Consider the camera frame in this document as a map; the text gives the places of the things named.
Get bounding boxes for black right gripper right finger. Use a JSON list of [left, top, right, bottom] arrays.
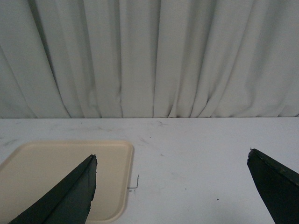
[[247, 149, 299, 224]]

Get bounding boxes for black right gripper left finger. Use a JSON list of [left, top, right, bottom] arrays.
[[10, 154, 97, 224]]

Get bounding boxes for beige square plastic plate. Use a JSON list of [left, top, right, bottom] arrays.
[[0, 140, 134, 224]]

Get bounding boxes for white pleated curtain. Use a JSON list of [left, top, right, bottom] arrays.
[[0, 0, 299, 119]]

